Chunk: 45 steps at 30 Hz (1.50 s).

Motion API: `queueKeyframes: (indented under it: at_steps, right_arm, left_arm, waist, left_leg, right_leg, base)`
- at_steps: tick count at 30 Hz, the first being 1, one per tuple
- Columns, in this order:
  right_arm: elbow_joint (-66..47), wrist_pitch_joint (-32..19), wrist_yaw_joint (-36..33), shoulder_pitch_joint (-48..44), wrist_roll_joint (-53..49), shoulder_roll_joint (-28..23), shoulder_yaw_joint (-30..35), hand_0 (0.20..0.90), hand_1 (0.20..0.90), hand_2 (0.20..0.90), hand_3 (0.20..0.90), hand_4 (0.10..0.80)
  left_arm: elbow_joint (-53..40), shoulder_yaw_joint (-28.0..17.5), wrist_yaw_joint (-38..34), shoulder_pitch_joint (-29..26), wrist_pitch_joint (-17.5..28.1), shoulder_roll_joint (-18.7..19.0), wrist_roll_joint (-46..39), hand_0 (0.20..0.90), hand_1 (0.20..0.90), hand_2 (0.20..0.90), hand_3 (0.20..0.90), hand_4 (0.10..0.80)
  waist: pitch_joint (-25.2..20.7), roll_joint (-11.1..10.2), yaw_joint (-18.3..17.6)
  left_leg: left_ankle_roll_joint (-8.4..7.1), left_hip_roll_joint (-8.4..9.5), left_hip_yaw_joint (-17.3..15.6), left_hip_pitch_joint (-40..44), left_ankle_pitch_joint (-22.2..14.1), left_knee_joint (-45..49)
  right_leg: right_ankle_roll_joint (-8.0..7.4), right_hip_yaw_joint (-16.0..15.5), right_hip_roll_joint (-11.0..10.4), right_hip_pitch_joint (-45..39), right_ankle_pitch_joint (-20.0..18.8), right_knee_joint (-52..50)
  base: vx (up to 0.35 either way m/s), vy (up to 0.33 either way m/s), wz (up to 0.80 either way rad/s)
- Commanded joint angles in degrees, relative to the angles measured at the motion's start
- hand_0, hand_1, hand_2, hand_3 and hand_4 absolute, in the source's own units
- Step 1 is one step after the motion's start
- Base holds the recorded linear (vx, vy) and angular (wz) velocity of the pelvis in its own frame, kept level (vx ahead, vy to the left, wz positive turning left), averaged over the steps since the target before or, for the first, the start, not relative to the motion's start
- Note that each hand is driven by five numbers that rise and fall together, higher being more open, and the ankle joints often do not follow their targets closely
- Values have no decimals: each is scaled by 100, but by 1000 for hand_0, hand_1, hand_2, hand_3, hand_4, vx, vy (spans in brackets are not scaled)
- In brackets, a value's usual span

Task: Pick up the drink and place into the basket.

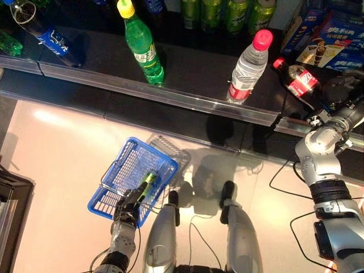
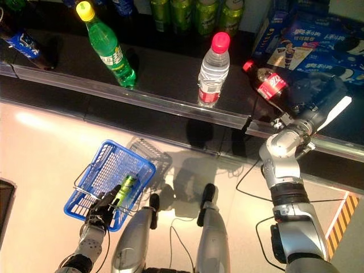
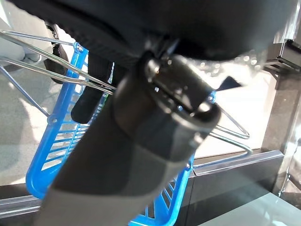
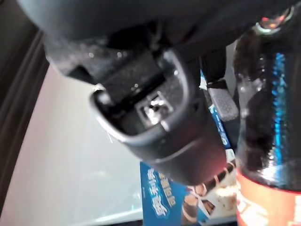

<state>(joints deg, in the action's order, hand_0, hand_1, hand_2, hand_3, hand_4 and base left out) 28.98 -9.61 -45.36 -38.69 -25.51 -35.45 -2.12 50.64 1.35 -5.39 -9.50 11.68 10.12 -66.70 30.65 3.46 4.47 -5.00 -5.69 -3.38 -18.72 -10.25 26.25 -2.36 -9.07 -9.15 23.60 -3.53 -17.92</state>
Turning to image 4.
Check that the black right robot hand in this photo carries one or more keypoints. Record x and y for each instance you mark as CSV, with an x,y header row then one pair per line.
x,y
164,131

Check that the small Coca-Cola bottle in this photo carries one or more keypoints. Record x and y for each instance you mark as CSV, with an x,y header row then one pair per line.
x,y
254,117

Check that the large blue Oreo pack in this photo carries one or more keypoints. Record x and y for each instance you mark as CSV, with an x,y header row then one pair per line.
x,y
221,134

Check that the Oreo wafer roll box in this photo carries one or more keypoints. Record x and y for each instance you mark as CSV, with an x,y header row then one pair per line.
x,y
160,200

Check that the dark grey shelf board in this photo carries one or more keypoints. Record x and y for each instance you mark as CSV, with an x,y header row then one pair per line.
x,y
16,70

